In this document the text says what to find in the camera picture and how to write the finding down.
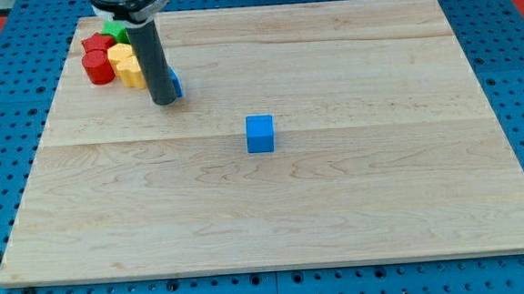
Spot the blue cube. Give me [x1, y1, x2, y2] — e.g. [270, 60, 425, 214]
[245, 115, 275, 153]

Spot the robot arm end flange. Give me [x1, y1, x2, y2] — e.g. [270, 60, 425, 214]
[89, 0, 170, 25]

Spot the blue triangle block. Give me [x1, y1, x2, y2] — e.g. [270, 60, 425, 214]
[169, 67, 183, 97]

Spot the wooden board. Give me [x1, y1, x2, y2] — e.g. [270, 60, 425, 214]
[0, 0, 524, 289]

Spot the yellow heart block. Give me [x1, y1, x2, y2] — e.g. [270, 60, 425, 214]
[116, 56, 147, 89]

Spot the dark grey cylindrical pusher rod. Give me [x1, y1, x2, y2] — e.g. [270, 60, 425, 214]
[127, 21, 177, 106]

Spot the yellow hexagon block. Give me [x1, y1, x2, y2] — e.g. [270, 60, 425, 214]
[106, 44, 134, 74]

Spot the green block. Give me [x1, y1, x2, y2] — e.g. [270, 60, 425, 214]
[101, 21, 130, 44]

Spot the red cylinder block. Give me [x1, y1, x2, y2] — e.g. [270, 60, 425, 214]
[82, 50, 116, 85]

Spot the red star block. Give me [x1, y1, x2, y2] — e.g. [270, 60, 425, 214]
[81, 32, 116, 53]

